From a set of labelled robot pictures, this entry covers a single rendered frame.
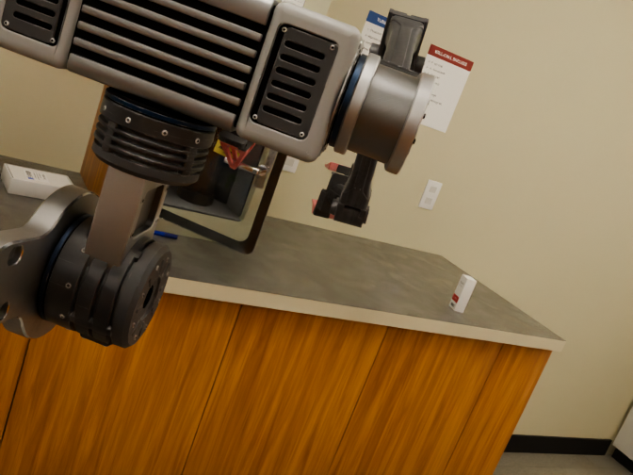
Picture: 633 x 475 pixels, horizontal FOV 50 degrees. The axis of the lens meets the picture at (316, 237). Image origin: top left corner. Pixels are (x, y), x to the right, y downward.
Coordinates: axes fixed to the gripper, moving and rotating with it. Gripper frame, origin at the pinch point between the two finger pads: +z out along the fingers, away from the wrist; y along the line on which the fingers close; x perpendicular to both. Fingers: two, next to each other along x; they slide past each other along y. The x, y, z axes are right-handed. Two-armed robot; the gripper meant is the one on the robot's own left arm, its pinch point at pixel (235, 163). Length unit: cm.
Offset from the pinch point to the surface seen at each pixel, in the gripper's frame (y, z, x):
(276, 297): 9.9, 24.9, 19.9
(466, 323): -29, 42, 67
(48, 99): -18, 17, -66
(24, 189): 17, 19, -46
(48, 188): 12.8, 19.4, -42.1
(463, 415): -27, 76, 79
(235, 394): 20, 52, 18
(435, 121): -109, 25, 34
